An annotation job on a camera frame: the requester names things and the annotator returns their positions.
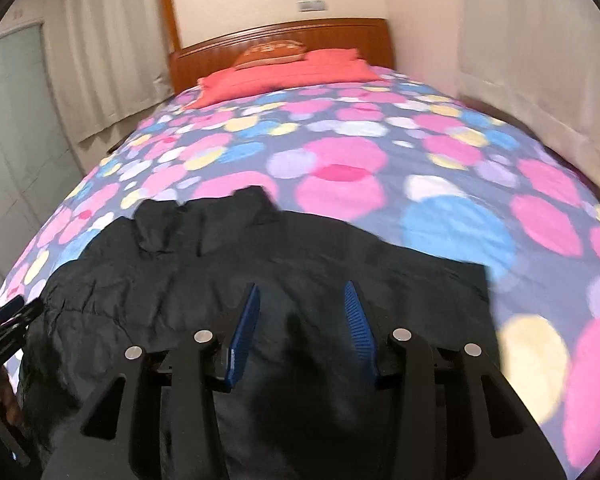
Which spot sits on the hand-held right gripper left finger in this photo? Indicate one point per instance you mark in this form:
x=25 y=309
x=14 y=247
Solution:
x=242 y=335

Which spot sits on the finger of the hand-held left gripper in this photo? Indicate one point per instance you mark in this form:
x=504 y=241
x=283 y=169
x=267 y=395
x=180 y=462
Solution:
x=10 y=315

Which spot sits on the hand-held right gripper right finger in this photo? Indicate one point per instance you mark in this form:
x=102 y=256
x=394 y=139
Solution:
x=360 y=330

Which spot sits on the black puffer jacket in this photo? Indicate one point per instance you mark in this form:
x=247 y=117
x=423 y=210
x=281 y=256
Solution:
x=180 y=270

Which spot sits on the person's left hand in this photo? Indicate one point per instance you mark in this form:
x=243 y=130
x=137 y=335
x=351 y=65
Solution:
x=2 y=395

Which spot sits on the polka dot bedspread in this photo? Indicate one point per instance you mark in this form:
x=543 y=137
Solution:
x=355 y=175

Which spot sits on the red pillow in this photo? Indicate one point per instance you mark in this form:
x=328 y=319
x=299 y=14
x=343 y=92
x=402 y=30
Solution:
x=280 y=80

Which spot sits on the wooden headboard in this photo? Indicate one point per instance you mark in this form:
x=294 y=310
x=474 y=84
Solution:
x=215 y=57

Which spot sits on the white striped curtain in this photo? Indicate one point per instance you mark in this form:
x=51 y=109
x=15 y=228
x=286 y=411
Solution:
x=105 y=50
x=540 y=60

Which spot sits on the brown embroidered cushion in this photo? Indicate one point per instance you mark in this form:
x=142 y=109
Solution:
x=267 y=54

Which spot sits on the wall socket panel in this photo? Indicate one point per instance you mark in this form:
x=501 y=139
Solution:
x=312 y=6

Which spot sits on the wooden wall trim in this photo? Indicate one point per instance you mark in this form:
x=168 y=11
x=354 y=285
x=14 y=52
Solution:
x=169 y=5

